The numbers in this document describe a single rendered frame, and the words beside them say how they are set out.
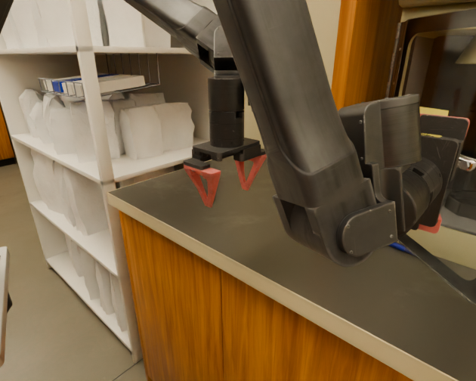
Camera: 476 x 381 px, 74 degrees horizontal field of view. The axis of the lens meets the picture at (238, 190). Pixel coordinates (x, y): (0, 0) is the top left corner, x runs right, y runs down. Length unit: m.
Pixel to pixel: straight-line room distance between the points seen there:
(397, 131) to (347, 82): 0.38
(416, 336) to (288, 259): 0.26
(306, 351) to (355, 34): 0.61
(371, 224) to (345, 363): 0.44
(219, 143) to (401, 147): 0.29
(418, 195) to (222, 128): 0.30
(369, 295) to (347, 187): 0.39
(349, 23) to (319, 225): 0.48
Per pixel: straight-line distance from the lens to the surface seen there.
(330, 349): 0.67
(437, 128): 0.42
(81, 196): 1.67
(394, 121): 0.30
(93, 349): 1.88
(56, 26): 1.43
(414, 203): 0.31
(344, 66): 0.67
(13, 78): 2.21
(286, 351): 0.76
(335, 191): 0.25
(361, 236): 0.27
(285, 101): 0.23
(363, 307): 0.60
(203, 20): 0.55
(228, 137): 0.50
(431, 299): 0.67
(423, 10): 0.73
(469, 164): 0.50
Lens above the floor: 1.33
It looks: 23 degrees down
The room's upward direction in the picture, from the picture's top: straight up
